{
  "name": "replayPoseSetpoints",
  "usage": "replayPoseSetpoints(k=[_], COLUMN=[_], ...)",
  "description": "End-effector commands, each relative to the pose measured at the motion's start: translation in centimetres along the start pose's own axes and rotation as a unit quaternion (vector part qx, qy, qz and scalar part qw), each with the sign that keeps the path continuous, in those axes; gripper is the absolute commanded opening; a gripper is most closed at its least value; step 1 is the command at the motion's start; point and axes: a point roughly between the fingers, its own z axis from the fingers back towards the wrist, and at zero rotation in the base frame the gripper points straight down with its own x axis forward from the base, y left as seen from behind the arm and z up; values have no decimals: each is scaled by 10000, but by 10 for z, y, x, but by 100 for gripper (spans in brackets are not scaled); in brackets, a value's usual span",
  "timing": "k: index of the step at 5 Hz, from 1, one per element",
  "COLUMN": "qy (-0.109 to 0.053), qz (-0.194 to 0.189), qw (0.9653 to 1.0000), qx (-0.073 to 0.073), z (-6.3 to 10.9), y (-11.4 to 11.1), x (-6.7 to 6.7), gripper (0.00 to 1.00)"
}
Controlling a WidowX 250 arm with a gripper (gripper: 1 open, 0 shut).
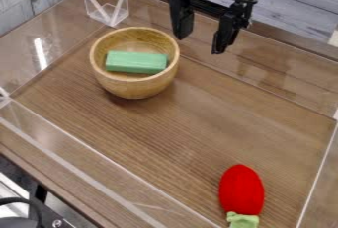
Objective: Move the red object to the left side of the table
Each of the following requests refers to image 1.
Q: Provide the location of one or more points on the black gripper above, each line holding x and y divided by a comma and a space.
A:
181, 18

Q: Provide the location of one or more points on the red plush strawberry toy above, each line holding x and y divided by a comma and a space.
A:
241, 196

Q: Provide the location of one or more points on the wooden bowl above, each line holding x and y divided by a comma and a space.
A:
136, 39

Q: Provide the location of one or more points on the green rectangular block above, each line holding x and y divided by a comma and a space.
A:
135, 62

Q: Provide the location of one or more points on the clear acrylic corner bracket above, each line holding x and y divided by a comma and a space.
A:
106, 13

